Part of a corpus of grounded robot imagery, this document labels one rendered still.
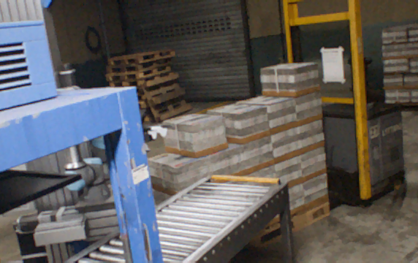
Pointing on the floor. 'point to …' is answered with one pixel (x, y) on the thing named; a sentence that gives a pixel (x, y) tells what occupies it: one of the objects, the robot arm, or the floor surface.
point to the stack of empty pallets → (137, 75)
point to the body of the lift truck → (393, 123)
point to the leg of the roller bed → (286, 235)
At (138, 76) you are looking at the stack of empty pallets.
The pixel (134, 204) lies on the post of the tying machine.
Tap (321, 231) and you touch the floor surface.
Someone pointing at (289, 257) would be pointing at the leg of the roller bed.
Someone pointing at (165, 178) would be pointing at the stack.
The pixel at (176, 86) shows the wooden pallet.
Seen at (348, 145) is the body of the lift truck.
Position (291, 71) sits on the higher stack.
